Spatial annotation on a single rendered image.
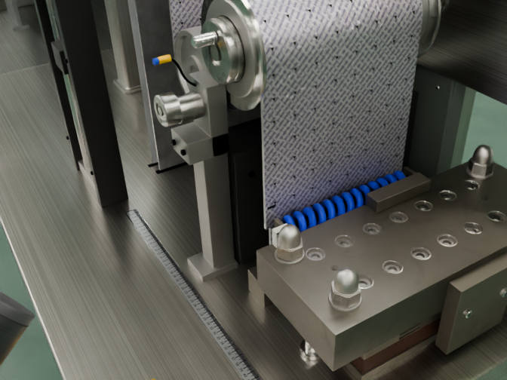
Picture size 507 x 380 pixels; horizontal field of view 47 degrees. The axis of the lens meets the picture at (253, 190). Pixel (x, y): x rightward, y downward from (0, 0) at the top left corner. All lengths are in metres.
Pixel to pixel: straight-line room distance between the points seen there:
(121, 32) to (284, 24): 0.78
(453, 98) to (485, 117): 2.42
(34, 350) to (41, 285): 1.18
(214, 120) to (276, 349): 0.31
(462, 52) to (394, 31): 0.15
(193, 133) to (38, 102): 0.77
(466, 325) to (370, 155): 0.25
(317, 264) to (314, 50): 0.25
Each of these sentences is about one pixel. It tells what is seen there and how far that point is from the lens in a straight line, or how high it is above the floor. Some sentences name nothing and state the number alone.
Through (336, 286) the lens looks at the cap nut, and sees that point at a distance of 0.64.
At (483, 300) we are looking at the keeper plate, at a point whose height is 0.98.
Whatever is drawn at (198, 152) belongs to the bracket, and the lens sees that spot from 0.75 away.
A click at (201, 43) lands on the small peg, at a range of 0.66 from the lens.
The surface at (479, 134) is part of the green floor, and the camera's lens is 3.17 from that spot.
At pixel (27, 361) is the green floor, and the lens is 2.08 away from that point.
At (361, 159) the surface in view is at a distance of 0.81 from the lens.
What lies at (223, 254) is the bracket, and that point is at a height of 0.93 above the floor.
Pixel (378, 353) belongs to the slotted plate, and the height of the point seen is 0.94.
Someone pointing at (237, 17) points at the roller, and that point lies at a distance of 0.66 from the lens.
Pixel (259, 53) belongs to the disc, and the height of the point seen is 1.27.
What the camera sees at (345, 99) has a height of 1.18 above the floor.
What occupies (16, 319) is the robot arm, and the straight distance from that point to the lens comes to 0.39.
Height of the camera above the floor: 1.51
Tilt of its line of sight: 35 degrees down
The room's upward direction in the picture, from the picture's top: 2 degrees counter-clockwise
